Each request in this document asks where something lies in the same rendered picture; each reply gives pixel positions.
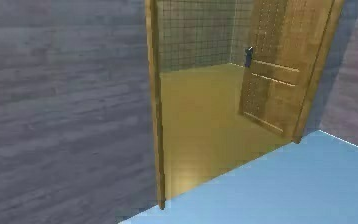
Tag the brown wooden room door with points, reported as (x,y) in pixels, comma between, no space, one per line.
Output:
(280,50)

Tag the brown wooden door frame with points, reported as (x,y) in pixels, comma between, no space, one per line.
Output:
(155,100)

